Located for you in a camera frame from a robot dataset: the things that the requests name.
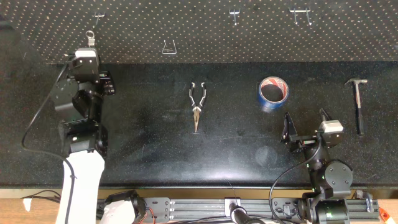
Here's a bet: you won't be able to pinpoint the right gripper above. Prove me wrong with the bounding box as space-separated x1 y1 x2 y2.
280 108 332 153

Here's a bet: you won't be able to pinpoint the black and white pliers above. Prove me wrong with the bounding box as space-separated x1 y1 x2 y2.
188 82 208 134

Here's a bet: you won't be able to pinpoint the black pegboard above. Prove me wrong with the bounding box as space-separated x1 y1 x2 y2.
0 0 398 65

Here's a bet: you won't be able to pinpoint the roll of blue tape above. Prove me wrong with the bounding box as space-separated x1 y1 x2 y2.
257 76 290 110

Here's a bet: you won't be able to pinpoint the metal hook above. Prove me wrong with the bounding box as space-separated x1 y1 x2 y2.
161 39 178 56
228 8 241 26
92 11 106 29
289 7 313 26

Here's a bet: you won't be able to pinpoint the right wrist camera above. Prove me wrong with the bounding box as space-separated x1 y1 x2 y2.
318 119 345 138

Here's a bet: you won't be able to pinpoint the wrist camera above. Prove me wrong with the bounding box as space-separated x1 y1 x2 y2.
318 119 345 138
74 47 100 63

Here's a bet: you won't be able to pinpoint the black cable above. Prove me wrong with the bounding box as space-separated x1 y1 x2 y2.
268 138 323 223
21 60 77 187

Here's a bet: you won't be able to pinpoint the mounting rail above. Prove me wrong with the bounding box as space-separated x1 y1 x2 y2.
96 189 380 224

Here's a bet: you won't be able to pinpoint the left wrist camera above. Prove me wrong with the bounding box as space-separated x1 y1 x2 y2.
74 47 100 63

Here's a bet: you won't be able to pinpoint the thin black wire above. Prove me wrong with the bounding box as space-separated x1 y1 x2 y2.
20 189 63 205

